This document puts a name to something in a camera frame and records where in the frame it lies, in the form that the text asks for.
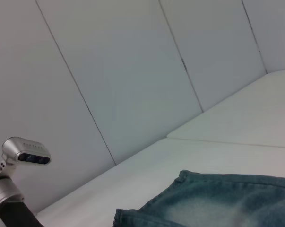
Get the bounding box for blue denim shorts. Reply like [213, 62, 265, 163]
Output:
[112, 169, 285, 227]

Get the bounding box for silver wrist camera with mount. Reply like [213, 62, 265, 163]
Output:
[1, 136, 52, 177]

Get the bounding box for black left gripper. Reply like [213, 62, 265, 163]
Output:
[0, 200, 45, 227]

